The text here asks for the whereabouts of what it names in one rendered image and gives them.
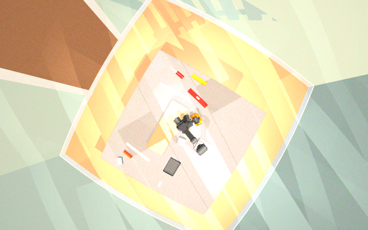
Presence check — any yellow flat bar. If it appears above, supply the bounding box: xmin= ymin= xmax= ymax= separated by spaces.
xmin=192 ymin=74 xmax=207 ymax=86

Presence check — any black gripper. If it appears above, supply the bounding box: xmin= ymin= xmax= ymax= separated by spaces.
xmin=186 ymin=116 xmax=200 ymax=128

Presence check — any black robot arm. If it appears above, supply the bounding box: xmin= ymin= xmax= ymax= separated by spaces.
xmin=174 ymin=115 xmax=208 ymax=156

